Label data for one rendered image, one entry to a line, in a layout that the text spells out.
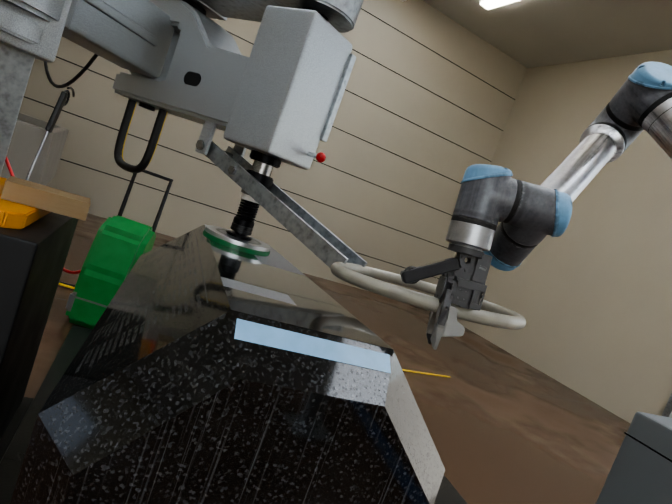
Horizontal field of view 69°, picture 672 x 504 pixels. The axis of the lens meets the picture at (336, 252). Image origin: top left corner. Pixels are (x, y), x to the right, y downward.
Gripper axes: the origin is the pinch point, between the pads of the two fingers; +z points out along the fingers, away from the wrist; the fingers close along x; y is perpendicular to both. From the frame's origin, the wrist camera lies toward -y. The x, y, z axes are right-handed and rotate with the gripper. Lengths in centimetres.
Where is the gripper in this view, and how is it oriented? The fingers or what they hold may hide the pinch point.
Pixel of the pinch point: (429, 339)
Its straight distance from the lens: 103.6
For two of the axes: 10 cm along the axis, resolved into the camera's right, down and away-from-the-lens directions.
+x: 0.1, -0.3, 10.0
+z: -2.6, 9.6, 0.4
